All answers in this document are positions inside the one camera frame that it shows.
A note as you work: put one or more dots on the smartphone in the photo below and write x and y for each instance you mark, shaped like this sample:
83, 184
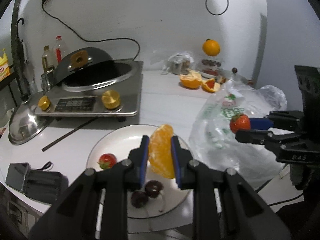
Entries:
17, 176

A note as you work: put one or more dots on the oil bottle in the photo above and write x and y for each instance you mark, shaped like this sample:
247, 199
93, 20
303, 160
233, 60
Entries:
48, 62

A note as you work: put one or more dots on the small steel lidded pot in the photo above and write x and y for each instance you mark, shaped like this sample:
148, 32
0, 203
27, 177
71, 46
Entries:
234, 76

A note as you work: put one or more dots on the white round plate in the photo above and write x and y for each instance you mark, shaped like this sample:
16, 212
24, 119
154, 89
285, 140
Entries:
120, 143

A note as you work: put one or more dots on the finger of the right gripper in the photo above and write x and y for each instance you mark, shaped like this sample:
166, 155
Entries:
254, 137
260, 123

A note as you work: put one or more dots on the black pouch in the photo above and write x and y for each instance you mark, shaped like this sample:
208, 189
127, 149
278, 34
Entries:
44, 185

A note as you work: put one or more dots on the orange peel piece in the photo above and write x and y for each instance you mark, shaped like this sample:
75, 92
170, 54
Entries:
211, 86

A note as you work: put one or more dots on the black chopstick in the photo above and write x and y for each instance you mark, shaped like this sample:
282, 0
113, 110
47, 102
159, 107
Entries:
67, 134

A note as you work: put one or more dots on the induction cooker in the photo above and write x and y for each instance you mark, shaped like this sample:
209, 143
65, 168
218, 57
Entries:
85, 101

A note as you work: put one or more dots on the small crumpled plastic bag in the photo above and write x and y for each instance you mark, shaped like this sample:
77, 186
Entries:
178, 64

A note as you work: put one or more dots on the glass fruit container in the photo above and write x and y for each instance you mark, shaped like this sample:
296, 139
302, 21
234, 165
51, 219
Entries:
210, 65

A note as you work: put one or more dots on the peeled orange half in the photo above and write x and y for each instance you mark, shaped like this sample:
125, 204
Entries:
192, 80

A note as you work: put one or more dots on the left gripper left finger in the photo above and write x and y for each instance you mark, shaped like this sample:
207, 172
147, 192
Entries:
74, 215

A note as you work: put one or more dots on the black umbrella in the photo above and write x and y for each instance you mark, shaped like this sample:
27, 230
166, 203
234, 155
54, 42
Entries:
21, 65

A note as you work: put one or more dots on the red strawberry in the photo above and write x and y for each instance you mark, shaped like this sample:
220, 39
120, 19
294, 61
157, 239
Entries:
107, 161
239, 121

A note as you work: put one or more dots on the black metal rack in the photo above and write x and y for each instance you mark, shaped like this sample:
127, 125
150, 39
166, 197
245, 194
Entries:
10, 83

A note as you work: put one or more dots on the yellow detergent bottle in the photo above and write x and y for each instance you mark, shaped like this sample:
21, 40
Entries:
4, 66

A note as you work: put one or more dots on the black wok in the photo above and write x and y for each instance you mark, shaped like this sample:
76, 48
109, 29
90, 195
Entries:
86, 66

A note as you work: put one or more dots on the orange segment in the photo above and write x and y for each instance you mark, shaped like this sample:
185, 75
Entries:
159, 151

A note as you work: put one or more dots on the red cap sauce bottle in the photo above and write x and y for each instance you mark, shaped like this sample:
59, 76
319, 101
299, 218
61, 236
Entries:
60, 49

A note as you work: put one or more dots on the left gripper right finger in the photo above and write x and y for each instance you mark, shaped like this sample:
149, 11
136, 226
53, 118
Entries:
225, 206

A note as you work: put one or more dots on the printed clear plastic bag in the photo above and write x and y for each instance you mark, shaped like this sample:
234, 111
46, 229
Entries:
230, 131

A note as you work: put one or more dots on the dark cherry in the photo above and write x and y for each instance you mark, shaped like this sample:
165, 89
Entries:
139, 199
153, 188

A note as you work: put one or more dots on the whole orange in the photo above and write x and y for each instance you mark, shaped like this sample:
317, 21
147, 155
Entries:
211, 47

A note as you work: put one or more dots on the grey refrigerator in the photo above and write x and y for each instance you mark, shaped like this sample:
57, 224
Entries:
292, 38

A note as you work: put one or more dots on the steel pot lid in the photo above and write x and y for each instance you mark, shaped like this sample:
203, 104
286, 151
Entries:
24, 125

